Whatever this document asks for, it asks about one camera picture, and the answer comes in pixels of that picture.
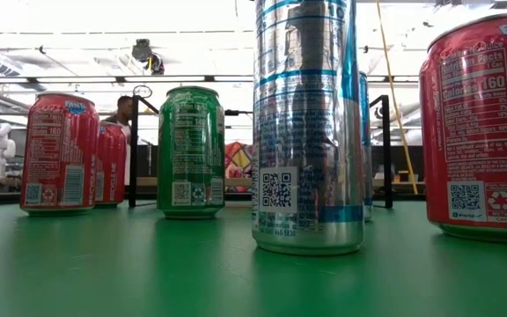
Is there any red soda can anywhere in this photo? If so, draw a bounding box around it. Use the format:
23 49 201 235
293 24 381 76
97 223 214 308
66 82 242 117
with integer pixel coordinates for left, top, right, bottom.
418 12 507 245
18 91 101 217
93 121 129 210

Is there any colourful patchwork cloth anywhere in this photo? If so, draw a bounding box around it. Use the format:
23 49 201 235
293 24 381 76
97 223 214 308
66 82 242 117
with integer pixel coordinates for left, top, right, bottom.
224 141 254 194

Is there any green soda can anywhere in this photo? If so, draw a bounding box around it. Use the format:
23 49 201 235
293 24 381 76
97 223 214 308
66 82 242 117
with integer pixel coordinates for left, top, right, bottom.
156 85 227 221

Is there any person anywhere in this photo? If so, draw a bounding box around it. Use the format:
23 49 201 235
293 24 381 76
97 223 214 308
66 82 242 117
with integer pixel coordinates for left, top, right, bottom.
102 94 134 187

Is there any green table mat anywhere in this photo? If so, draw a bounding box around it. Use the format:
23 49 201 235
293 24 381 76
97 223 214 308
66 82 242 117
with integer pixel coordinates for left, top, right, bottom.
0 200 507 317

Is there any black ceiling-hung device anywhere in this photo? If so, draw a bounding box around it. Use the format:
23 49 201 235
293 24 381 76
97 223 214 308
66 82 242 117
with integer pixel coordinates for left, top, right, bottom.
130 38 165 77

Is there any yellow floor cable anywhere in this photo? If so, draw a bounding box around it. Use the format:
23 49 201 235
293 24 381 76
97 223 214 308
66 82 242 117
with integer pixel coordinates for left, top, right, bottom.
375 0 420 195

